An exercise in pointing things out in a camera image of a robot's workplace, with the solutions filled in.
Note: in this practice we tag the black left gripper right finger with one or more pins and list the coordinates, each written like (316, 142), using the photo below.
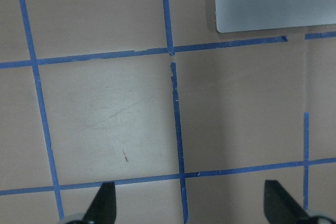
(280, 207)

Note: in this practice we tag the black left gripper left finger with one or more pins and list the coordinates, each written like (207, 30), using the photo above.
(103, 208)

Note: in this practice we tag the silver laptop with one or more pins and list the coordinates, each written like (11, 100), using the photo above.
(247, 15)

